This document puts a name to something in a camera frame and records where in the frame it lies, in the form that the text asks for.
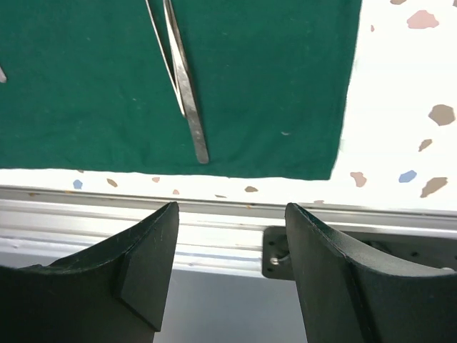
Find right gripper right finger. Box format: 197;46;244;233
285;203;456;342

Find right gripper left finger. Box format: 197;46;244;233
1;202;179;342

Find dark green surgical cloth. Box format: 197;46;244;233
1;1;361;180

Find steel forceps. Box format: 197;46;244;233
145;0;186;117

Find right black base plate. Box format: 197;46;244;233
261;226;456;280

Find aluminium front rail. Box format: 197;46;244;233
1;186;456;277

